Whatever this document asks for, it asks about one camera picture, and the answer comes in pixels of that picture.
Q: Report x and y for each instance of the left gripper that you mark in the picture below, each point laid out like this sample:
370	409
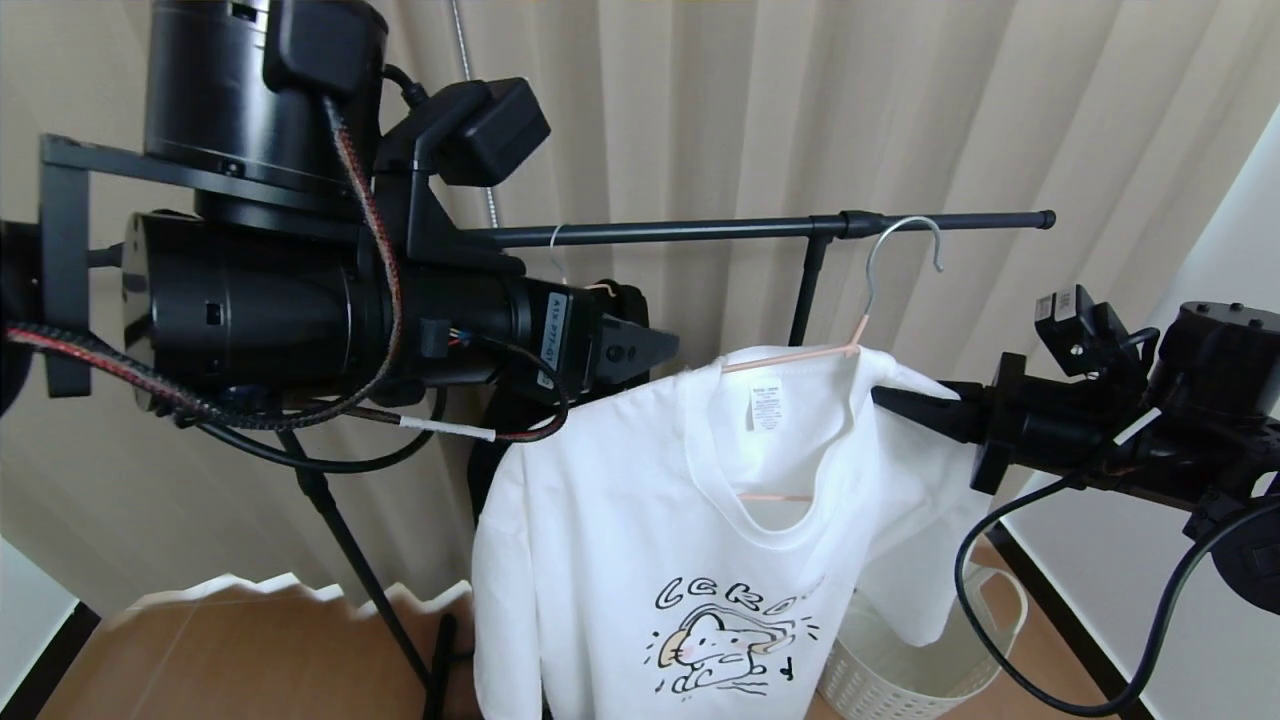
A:
480	330

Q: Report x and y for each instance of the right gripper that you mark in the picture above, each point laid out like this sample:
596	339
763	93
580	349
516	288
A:
1060	435

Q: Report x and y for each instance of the pink clothes hanger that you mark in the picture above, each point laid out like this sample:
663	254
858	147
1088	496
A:
790	358
556	250

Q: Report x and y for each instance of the black shorts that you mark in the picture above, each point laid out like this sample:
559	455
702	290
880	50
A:
490	440

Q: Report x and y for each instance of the white garment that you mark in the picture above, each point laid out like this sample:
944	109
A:
600	520

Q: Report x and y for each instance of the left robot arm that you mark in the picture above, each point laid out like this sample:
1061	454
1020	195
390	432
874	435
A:
250	310

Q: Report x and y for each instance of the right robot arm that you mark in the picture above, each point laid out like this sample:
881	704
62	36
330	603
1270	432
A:
1215	360

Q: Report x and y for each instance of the black clothes rack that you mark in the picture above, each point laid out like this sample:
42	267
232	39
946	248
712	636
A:
700	229

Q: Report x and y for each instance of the white laundry basket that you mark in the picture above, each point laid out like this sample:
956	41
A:
900	680

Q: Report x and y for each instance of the beige curtain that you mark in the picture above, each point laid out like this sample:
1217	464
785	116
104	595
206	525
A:
750	100

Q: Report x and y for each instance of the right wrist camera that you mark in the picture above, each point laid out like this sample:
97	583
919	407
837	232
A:
1080	330

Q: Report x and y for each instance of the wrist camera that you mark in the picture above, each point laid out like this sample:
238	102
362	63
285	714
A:
490	130
1080	330

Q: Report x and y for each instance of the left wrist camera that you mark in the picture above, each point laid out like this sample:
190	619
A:
490	130

